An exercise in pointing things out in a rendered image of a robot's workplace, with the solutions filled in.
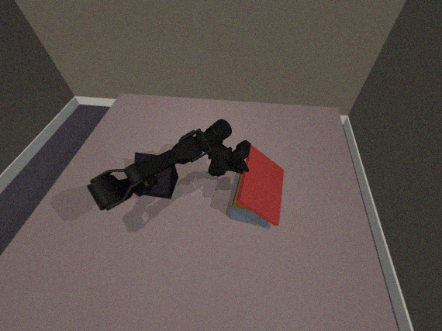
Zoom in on red lid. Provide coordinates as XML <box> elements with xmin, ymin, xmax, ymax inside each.
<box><xmin>237</xmin><ymin>146</ymin><xmax>284</xmax><ymax>226</ymax></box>

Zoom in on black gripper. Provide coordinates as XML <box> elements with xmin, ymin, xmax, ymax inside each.
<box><xmin>208</xmin><ymin>140</ymin><xmax>251</xmax><ymax>174</ymax></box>

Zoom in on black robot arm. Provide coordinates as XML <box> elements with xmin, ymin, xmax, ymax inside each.
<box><xmin>87</xmin><ymin>119</ymin><xmax>232</xmax><ymax>210</ymax></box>

